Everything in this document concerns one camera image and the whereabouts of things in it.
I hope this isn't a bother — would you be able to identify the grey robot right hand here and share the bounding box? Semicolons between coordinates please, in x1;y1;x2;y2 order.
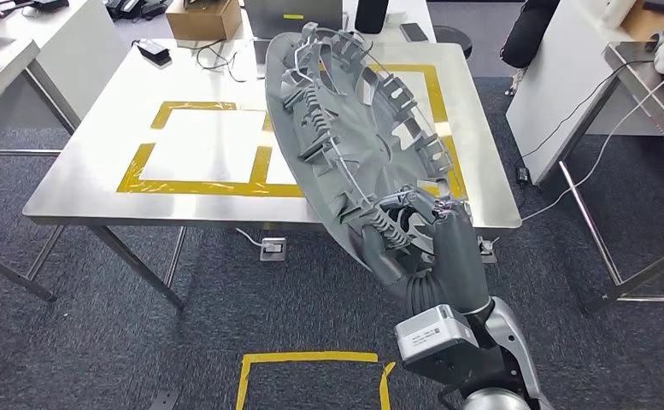
360;187;492;315

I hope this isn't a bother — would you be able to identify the silver plastic wheel hubcap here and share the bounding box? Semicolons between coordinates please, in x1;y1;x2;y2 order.
264;21;472;272

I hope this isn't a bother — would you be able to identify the black robot chest part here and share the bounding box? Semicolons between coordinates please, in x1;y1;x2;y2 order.
149;389;181;410

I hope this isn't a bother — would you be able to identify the grey floor power outlet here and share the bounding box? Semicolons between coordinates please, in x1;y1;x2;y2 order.
259;237;288;262
477;236;499;266

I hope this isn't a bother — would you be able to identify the white desk side panel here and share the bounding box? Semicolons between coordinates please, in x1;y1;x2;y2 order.
505;0;664;186

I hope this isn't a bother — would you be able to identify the black round stool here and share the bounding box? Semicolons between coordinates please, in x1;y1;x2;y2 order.
432;25;474;62

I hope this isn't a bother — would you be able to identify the black phone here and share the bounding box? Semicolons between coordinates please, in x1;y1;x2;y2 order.
398;21;431;44

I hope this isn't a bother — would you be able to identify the person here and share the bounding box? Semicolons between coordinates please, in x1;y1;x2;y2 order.
498;0;563;98

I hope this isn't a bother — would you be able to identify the black speaker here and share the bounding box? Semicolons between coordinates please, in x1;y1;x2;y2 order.
355;0;391;36

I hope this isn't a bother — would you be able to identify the small yellow tape rectangle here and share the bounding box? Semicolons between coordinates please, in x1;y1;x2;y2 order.
116;100;274;198

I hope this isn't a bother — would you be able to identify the brown cardboard box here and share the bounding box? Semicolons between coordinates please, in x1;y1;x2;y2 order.
620;0;664;42
165;0;244;43

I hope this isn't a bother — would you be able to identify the black electronic device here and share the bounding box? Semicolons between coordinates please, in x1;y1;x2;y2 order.
103;0;169;21
0;0;71;19

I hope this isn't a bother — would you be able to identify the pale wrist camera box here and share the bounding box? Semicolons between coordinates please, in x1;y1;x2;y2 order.
393;303;481;365

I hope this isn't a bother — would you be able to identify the long black cable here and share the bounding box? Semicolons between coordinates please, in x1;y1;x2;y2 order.
515;58;656;171

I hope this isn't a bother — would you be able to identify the long white cable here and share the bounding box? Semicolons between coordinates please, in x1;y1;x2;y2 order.
520;63;664;223

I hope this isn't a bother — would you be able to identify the white floor cable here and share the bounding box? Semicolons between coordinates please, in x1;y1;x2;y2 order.
235;225;263;249

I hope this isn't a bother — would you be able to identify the black table cable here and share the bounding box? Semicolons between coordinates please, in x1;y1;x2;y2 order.
194;37;266;85

